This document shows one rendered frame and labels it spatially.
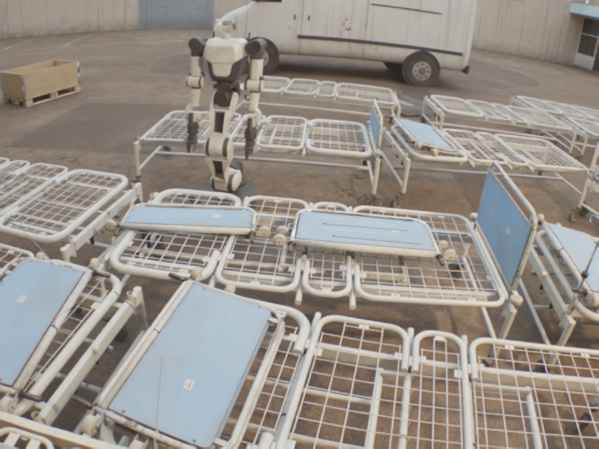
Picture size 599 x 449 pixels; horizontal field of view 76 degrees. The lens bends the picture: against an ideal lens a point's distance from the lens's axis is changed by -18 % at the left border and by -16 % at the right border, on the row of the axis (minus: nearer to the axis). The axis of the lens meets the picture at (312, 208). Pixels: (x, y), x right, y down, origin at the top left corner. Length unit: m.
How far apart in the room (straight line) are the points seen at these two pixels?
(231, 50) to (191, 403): 2.27
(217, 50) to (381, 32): 6.53
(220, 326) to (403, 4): 8.37
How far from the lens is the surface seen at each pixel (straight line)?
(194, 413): 1.44
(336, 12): 9.17
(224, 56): 3.08
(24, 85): 7.78
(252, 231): 2.31
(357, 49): 9.31
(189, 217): 2.47
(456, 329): 2.74
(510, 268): 2.28
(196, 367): 1.55
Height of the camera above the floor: 1.71
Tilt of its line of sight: 27 degrees down
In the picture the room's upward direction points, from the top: 5 degrees clockwise
